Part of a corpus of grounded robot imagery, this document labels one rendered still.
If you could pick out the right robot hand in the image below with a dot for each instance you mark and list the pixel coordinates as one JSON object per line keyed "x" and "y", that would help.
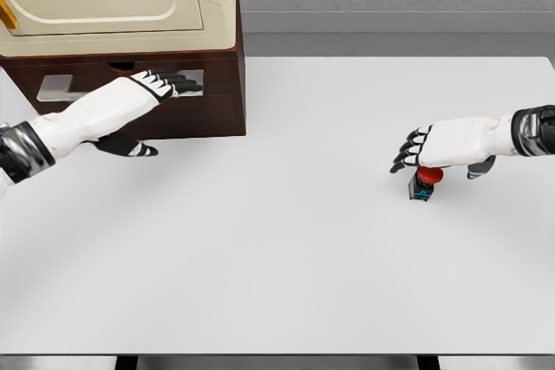
{"x": 455, "y": 142}

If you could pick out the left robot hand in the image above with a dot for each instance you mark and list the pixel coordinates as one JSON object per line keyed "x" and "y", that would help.
{"x": 117, "y": 101}

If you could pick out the red button black switch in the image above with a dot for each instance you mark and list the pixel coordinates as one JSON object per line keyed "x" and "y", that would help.
{"x": 421, "y": 190}

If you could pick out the dark brown cabinet drawer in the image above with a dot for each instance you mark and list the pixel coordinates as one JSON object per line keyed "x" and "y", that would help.
{"x": 217, "y": 84}

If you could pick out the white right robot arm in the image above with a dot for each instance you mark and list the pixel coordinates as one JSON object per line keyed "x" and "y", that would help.
{"x": 524, "y": 129}

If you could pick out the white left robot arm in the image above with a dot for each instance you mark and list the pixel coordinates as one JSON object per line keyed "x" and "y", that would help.
{"x": 47, "y": 131}

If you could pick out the cream and brown cabinet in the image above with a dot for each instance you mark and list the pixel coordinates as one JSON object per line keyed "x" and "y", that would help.
{"x": 130, "y": 1}

